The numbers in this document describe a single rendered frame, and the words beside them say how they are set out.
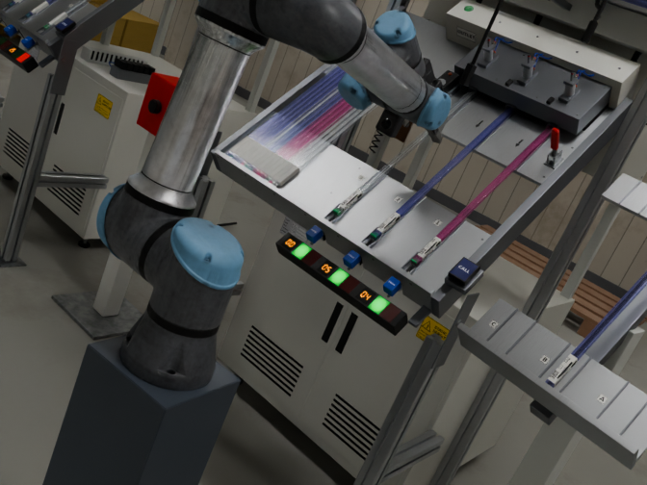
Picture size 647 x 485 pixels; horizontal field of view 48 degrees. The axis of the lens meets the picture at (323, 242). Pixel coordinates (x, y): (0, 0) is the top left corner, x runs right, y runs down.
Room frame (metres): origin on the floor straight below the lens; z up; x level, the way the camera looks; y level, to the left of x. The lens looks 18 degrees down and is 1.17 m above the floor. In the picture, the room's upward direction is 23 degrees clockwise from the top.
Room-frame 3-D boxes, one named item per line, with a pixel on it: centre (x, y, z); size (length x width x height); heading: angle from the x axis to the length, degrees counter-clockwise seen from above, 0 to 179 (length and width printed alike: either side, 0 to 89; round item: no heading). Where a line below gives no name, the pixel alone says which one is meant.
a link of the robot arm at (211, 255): (1.03, 0.16, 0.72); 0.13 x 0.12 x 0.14; 58
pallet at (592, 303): (4.44, -1.35, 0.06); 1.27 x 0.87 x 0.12; 62
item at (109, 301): (2.06, 0.55, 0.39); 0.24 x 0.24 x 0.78; 57
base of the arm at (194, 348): (1.03, 0.16, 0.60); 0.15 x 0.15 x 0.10
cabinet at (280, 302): (2.06, -0.30, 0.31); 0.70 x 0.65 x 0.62; 57
